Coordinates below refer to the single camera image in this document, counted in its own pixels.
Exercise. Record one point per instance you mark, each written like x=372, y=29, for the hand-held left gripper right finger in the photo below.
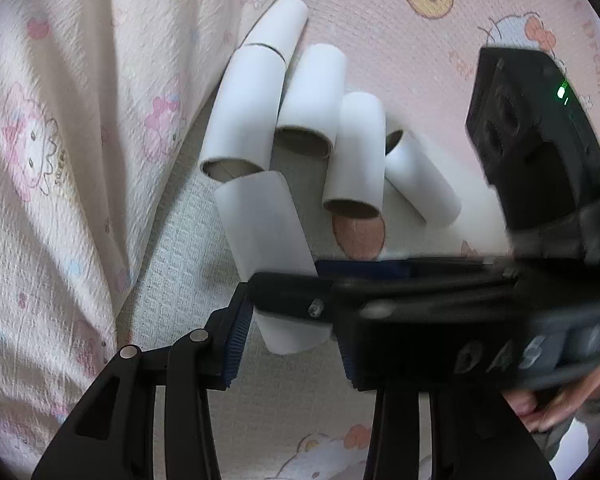
x=347, y=365

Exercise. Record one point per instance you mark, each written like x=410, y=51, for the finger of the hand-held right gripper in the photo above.
x=290, y=295

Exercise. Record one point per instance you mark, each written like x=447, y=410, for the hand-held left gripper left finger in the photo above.
x=235, y=340

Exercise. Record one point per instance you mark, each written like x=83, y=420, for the white cardboard tube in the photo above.
x=265, y=230

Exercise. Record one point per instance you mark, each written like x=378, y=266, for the pile of white tubes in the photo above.
x=245, y=110

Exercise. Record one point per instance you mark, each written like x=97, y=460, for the person's right hand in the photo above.
x=550, y=410

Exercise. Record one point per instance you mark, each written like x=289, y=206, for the pink cat printed mat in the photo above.
x=420, y=50

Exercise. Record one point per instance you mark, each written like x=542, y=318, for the pink cartoon-print blanket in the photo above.
x=55, y=210

